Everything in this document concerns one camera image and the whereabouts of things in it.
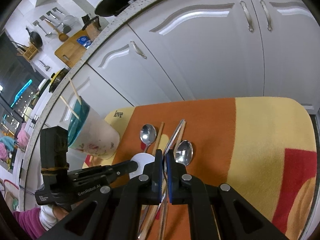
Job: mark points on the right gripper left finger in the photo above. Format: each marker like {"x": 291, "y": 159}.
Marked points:
{"x": 150, "y": 190}

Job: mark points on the orange yellow patterned mat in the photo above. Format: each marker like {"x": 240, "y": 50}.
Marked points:
{"x": 264, "y": 147}

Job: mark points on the blue white salt bag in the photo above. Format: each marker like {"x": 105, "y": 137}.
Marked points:
{"x": 85, "y": 41}

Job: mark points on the pink rubber glove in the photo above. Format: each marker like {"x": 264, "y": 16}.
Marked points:
{"x": 23, "y": 137}

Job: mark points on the gloved left hand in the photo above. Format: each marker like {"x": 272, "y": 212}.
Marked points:
{"x": 50, "y": 215}

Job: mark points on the wooden knife block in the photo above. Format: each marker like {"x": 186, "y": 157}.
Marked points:
{"x": 91, "y": 26}

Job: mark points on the silver steel fork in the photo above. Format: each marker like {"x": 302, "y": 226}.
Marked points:
{"x": 155, "y": 209}

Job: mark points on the hanging wooden spatula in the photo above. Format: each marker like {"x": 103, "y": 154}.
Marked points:
{"x": 61, "y": 36}

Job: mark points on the teal rimmed utensil holder cup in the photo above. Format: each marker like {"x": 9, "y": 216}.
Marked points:
{"x": 89, "y": 133}

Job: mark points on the small hanging steel spoon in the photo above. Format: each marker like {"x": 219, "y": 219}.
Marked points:
{"x": 46, "y": 67}

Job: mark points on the bamboo chopstick wall holder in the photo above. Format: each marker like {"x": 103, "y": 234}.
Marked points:
{"x": 29, "y": 52}

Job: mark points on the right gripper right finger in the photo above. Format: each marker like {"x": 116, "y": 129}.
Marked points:
{"x": 178, "y": 192}

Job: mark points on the hanging wire skimmer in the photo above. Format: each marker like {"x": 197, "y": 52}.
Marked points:
{"x": 67, "y": 19}

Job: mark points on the hanging steel ladle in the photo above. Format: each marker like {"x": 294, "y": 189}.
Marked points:
{"x": 37, "y": 24}

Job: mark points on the white plastic spoon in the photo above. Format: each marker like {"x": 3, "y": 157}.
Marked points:
{"x": 141, "y": 159}

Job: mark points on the yellow lidded black casserole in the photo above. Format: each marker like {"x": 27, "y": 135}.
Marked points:
{"x": 56, "y": 78}

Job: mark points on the light bamboo chopstick in cup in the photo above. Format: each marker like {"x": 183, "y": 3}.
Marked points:
{"x": 75, "y": 91}

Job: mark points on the wooden cutting board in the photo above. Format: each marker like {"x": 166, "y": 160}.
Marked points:
{"x": 71, "y": 51}

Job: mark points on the hanging steel turner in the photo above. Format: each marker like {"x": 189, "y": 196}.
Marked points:
{"x": 66, "y": 28}

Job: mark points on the hanging black frying pan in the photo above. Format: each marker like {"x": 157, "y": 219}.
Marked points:
{"x": 35, "y": 38}

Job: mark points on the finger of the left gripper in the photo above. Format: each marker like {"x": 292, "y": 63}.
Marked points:
{"x": 124, "y": 168}

